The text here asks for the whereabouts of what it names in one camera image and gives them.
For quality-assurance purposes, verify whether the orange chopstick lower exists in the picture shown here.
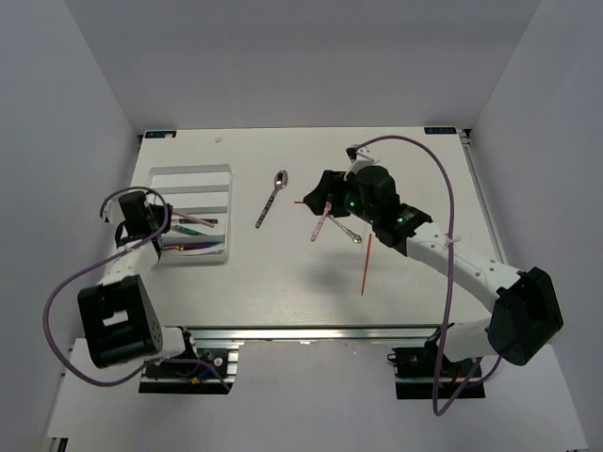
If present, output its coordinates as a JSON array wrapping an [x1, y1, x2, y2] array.
[[361, 234, 373, 296]]

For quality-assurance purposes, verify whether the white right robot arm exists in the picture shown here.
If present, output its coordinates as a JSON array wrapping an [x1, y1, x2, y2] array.
[[303, 166, 563, 376]]

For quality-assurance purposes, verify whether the gold spoon pink handle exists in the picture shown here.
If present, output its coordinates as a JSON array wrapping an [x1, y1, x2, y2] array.
[[311, 202, 332, 242]]

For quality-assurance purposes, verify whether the fork with pink handle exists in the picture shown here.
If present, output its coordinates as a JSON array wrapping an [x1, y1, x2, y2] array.
[[172, 210, 216, 228]]

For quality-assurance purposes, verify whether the blue label sticker right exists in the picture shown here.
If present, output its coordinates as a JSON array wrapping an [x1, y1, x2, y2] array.
[[423, 126, 457, 135]]

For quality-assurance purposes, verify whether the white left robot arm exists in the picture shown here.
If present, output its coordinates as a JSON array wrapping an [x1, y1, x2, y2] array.
[[77, 189, 200, 376]]

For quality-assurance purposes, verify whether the blue label sticker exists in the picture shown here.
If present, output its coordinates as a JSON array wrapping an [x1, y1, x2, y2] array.
[[144, 131, 177, 139], [423, 126, 457, 135]]

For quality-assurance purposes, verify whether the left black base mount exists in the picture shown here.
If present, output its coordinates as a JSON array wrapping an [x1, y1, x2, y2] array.
[[139, 331, 240, 396]]

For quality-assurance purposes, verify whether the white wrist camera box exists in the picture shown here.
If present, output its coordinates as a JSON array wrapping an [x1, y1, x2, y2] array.
[[344, 146, 380, 179]]

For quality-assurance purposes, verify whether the silver spoon iridescent handle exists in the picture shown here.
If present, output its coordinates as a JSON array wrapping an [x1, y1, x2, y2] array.
[[329, 216, 363, 244]]

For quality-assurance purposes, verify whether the white divided cutlery tray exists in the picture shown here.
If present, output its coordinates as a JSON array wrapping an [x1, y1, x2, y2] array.
[[148, 164, 233, 266]]

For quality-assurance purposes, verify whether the knife with teal handle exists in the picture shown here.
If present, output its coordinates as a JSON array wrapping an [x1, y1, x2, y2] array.
[[171, 224, 205, 236]]

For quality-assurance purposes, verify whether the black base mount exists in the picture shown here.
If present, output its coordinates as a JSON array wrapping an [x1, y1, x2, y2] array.
[[386, 327, 485, 401], [139, 331, 240, 396]]

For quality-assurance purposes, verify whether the silver spoon patterned handle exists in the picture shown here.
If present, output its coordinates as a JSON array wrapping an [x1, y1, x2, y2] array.
[[254, 169, 288, 229]]

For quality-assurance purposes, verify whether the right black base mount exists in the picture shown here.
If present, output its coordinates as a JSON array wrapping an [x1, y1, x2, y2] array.
[[386, 327, 485, 401]]

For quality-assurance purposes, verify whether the blue label sticker left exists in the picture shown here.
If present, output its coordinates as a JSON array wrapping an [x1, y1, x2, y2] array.
[[144, 131, 177, 139]]

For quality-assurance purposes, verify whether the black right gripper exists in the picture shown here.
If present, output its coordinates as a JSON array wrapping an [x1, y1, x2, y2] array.
[[302, 171, 378, 226]]

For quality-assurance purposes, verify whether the iridescent rainbow knife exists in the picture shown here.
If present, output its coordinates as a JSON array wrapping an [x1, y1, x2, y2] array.
[[162, 241, 222, 251]]

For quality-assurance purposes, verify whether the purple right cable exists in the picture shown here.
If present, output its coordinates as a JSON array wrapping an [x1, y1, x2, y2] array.
[[346, 135, 501, 418]]

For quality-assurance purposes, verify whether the aluminium table frame rail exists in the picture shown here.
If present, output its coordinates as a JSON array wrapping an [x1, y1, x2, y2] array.
[[459, 127, 538, 341]]

